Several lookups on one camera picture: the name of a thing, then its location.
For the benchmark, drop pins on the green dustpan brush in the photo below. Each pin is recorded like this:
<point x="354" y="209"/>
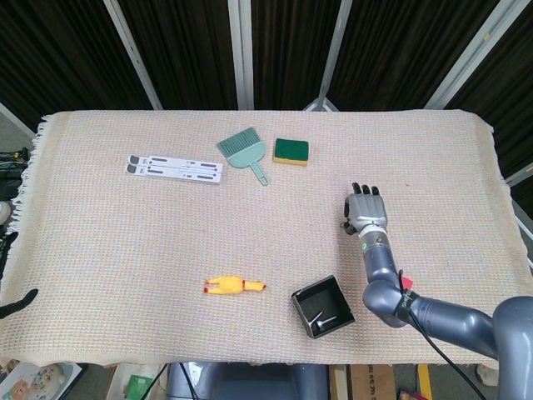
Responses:
<point x="243" y="152"/>

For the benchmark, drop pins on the grey blue robot torso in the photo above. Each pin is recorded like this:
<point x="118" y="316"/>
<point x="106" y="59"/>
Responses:
<point x="250" y="383"/>

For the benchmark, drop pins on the grey black right robot hand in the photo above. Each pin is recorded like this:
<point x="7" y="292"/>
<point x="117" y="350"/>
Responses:
<point x="368" y="208"/>

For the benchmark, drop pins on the yellow rubber chicken toy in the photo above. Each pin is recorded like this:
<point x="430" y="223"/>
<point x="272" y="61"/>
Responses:
<point x="229" y="285"/>

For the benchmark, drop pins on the green yellow sponge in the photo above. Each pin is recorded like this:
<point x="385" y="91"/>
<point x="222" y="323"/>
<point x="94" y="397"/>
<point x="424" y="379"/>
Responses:
<point x="291" y="150"/>

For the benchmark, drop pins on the beige woven tablecloth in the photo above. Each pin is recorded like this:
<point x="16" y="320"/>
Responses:
<point x="125" y="229"/>

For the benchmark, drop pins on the white folded laptop stand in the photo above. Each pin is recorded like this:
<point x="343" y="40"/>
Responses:
<point x="179" y="168"/>

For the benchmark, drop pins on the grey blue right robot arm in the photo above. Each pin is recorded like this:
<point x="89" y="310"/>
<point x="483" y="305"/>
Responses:
<point x="379" y="266"/>

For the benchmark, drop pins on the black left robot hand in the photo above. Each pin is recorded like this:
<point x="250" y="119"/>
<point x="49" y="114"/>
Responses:
<point x="18" y="306"/>

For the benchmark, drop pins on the black open box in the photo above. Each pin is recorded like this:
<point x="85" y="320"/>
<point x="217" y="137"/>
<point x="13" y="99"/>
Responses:
<point x="329" y="302"/>

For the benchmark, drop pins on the metal bolt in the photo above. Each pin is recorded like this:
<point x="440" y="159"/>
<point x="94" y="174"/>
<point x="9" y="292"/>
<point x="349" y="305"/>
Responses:
<point x="346" y="227"/>

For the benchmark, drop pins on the pink block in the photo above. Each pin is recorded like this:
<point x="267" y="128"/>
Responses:
<point x="408" y="284"/>

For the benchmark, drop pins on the brown cardboard box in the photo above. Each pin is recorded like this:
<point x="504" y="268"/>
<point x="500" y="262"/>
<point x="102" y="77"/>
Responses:
<point x="366" y="383"/>

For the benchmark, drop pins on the white frame pole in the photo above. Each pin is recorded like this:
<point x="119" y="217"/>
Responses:
<point x="241" y="54"/>
<point x="333" y="50"/>
<point x="16" y="121"/>
<point x="133" y="54"/>
<point x="520" y="173"/>
<point x="479" y="50"/>

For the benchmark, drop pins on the green packet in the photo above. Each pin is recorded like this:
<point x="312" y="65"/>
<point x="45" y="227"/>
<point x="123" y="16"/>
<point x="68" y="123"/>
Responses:
<point x="137" y="385"/>

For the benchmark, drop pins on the colourful picture box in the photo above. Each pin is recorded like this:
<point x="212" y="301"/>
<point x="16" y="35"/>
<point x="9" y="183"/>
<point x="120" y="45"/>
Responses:
<point x="37" y="383"/>

